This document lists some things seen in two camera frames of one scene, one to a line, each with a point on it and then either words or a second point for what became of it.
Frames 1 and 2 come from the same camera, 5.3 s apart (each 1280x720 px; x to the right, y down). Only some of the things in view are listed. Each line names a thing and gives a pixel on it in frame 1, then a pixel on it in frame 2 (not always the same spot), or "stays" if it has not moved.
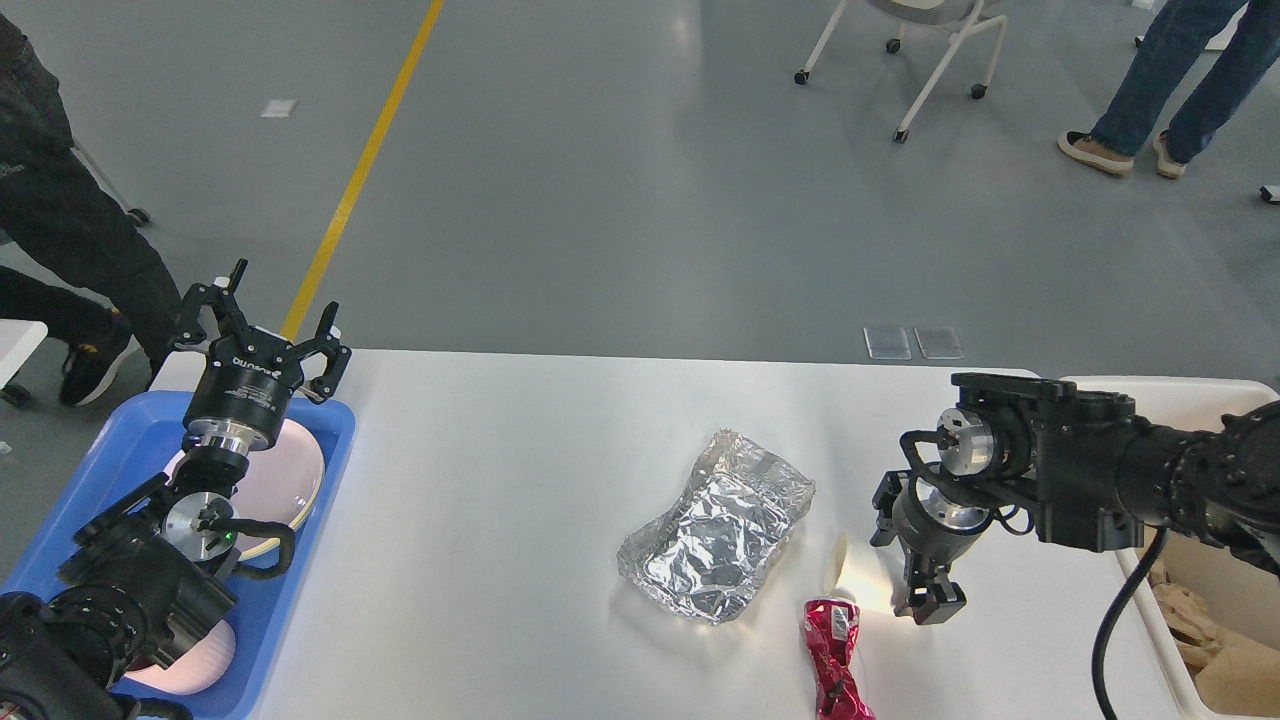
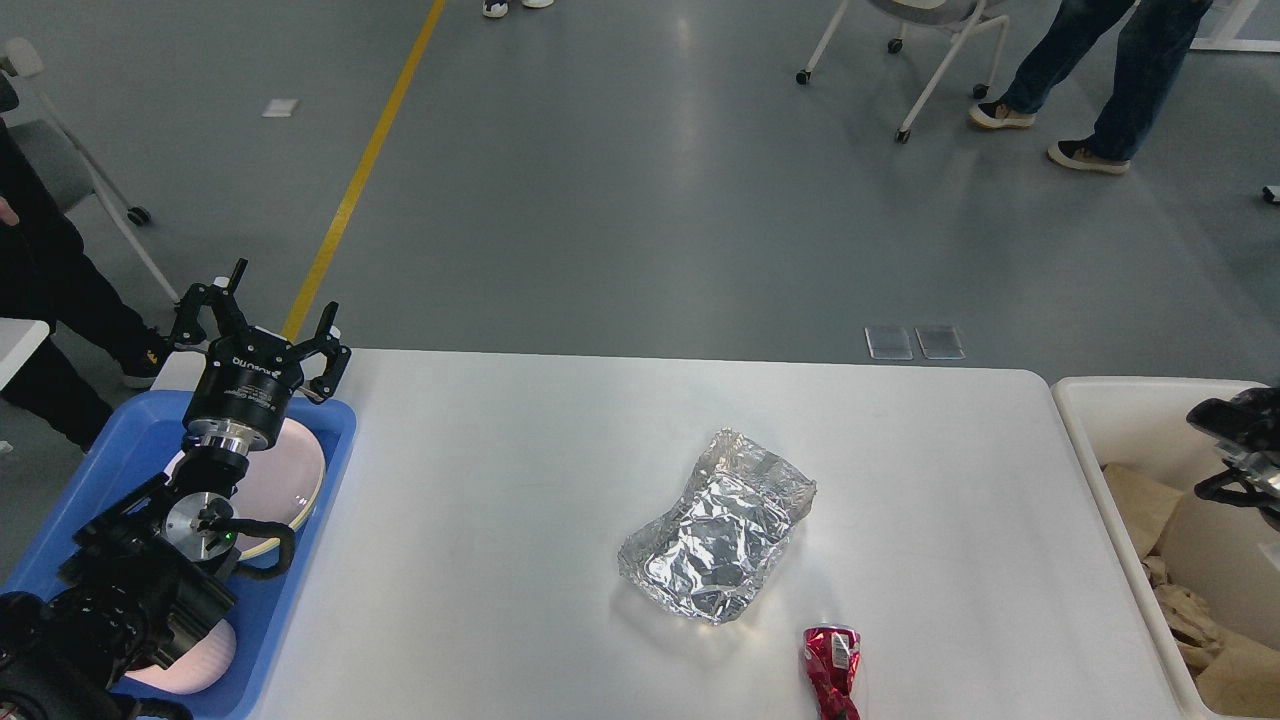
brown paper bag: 1241,678 stays
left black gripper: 245,382 stays
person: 1173,49 → 1160,40
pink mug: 198,670 stays
